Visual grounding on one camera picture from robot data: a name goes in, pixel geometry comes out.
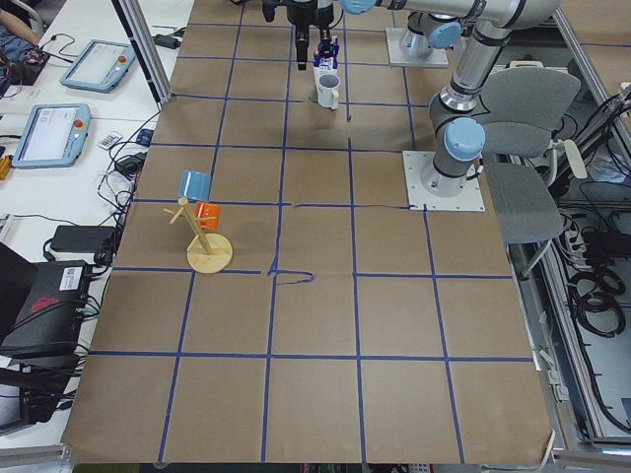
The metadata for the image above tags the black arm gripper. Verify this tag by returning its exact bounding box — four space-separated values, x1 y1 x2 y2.
286 0 316 70
315 0 334 54

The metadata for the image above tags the blue white milk carton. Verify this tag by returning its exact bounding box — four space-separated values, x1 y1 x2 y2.
313 35 339 87

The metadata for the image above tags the white HOME mug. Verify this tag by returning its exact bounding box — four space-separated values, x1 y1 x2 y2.
315 73 340 110

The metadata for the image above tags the blue mug on stand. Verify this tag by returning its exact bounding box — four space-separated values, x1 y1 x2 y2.
178 170 211 201

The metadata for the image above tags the teach pendant far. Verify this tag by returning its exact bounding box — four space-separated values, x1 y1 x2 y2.
59 39 136 93

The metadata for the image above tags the teach pendant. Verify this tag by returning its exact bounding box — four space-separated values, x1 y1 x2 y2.
12 103 92 169
59 39 136 93

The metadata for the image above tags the orange mug on stand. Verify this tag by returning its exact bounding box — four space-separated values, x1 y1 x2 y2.
194 201 221 231

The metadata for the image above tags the grey chair left side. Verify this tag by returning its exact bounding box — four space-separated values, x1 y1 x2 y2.
477 66 587 280

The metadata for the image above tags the beige wooden stand base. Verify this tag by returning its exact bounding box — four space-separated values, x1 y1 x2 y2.
186 234 233 274

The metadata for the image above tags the teach pendant near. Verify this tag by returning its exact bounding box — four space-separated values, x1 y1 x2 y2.
12 103 92 169

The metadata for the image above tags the black power adapter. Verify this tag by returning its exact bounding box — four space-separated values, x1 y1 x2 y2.
49 226 114 253

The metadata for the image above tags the black computer box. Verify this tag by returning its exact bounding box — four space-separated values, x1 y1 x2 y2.
1 244 90 360

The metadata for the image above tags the aluminium frame post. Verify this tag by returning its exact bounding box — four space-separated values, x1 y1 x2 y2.
111 0 173 104

